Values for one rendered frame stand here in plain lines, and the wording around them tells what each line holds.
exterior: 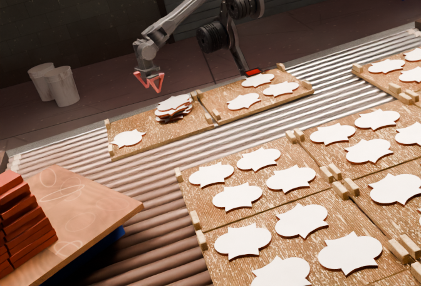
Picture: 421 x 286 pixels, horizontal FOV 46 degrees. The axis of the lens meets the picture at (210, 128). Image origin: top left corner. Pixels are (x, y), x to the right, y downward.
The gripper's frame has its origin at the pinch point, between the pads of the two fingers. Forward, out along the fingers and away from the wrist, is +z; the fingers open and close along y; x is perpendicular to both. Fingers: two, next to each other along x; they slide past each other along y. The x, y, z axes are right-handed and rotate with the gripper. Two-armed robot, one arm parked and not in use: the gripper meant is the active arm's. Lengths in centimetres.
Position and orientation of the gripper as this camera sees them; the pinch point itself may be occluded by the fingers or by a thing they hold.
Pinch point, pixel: (152, 88)
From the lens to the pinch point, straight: 201.2
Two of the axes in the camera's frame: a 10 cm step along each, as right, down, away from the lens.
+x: 8.0, -4.1, 4.4
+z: 2.0, 8.8, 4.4
